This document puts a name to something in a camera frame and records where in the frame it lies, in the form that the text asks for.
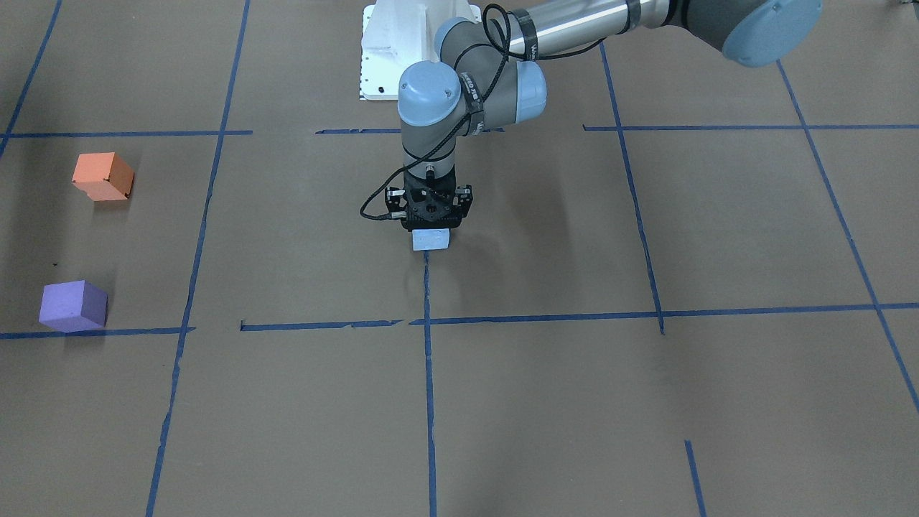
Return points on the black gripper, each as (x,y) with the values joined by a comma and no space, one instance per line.
(394,203)

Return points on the light blue block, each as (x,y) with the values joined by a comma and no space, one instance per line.
(430,239)

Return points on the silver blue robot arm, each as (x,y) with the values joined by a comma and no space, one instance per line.
(486,75)

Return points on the orange block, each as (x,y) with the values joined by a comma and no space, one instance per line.
(103,177)

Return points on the purple block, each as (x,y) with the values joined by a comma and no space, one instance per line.
(74,306)

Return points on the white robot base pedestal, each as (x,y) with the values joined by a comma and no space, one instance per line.
(395,35)

